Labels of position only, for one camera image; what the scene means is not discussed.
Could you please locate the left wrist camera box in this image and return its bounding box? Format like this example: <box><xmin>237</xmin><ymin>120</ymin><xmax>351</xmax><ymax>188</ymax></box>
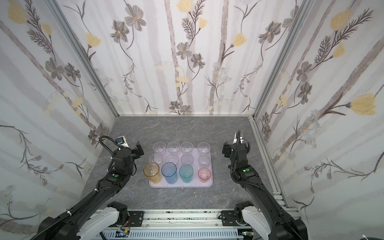
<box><xmin>115</xmin><ymin>136</ymin><xmax>129</xmax><ymax>149</ymax></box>

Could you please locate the aluminium corner post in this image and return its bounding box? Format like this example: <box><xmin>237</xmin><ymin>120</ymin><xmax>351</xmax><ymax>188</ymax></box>
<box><xmin>45</xmin><ymin>0</ymin><xmax>120</xmax><ymax>118</ymax></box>
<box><xmin>252</xmin><ymin>1</ymin><xmax>315</xmax><ymax>120</ymax></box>

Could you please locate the lilac plastic tray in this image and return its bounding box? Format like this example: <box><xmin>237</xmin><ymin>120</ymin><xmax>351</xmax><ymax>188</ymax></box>
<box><xmin>149</xmin><ymin>148</ymin><xmax>213</xmax><ymax>188</ymax></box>

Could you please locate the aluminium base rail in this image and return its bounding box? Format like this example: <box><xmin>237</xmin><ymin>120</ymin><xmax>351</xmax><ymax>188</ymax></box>
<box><xmin>55</xmin><ymin>208</ymin><xmax>310</xmax><ymax>240</ymax></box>

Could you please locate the aluminium corner post left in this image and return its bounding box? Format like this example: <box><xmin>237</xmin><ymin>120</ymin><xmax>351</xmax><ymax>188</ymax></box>
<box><xmin>45</xmin><ymin>0</ymin><xmax>120</xmax><ymax>118</ymax></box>

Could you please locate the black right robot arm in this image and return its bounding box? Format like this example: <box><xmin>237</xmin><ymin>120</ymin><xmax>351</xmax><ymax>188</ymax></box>
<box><xmin>222</xmin><ymin>143</ymin><xmax>309</xmax><ymax>240</ymax></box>

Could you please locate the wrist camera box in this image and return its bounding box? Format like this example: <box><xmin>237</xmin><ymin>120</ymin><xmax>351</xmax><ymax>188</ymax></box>
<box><xmin>115</xmin><ymin>136</ymin><xmax>129</xmax><ymax>149</ymax></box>
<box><xmin>233</xmin><ymin>131</ymin><xmax>244</xmax><ymax>144</ymax></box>

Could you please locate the pink plastic cup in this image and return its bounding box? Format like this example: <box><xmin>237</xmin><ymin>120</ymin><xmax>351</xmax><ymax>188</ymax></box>
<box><xmin>198</xmin><ymin>168</ymin><xmax>212</xmax><ymax>183</ymax></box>

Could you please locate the teal textured plastic cup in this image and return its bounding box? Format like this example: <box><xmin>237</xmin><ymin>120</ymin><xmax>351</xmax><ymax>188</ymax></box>
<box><xmin>179</xmin><ymin>164</ymin><xmax>194</xmax><ymax>184</ymax></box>

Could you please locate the aluminium corner post right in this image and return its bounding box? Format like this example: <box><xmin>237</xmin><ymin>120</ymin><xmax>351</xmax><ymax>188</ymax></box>
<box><xmin>252</xmin><ymin>1</ymin><xmax>315</xmax><ymax>120</ymax></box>

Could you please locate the blue textured plastic cup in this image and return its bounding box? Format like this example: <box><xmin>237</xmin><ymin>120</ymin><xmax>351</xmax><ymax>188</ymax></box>
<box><xmin>161</xmin><ymin>162</ymin><xmax>177</xmax><ymax>185</ymax></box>

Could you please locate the yellow transparent plastic cup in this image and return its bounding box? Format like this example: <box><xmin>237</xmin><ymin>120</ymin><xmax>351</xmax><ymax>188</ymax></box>
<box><xmin>143</xmin><ymin>162</ymin><xmax>162</xmax><ymax>184</ymax></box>

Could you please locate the clear plastic cup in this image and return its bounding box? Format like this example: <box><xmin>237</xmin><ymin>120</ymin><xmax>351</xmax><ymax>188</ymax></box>
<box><xmin>153</xmin><ymin>142</ymin><xmax>167</xmax><ymax>156</ymax></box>

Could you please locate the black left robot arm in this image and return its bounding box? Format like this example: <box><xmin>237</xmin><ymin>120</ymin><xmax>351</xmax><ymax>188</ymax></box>
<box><xmin>32</xmin><ymin>142</ymin><xmax>144</xmax><ymax>240</ymax></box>

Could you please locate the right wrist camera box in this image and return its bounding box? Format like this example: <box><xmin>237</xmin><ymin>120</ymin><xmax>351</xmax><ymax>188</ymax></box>
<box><xmin>233</xmin><ymin>131</ymin><xmax>244</xmax><ymax>144</ymax></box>

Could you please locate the frosted textured plastic cup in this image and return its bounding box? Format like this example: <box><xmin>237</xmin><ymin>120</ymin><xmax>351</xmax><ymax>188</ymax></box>
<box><xmin>181</xmin><ymin>142</ymin><xmax>194</xmax><ymax>155</ymax></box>

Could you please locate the white perforated cable duct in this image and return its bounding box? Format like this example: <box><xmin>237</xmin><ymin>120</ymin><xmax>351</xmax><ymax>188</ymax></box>
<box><xmin>103</xmin><ymin>229</ymin><xmax>244</xmax><ymax>240</ymax></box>

